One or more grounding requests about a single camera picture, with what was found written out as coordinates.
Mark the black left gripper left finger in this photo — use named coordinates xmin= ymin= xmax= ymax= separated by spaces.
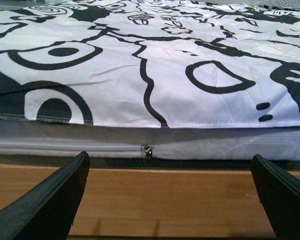
xmin=0 ymin=151 xmax=90 ymax=240

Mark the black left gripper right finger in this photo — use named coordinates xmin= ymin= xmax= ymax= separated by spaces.
xmin=251 ymin=154 xmax=300 ymax=240

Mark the white zippered mattress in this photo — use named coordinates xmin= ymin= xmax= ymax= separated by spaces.
xmin=0 ymin=119 xmax=300 ymax=162

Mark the metal zipper pull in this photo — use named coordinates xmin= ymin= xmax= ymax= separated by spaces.
xmin=140 ymin=144 xmax=154 ymax=160

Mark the black and white patterned blanket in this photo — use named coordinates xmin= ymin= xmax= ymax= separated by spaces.
xmin=0 ymin=0 xmax=300 ymax=129

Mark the wooden bed frame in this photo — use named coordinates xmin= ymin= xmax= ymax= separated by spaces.
xmin=0 ymin=159 xmax=300 ymax=240

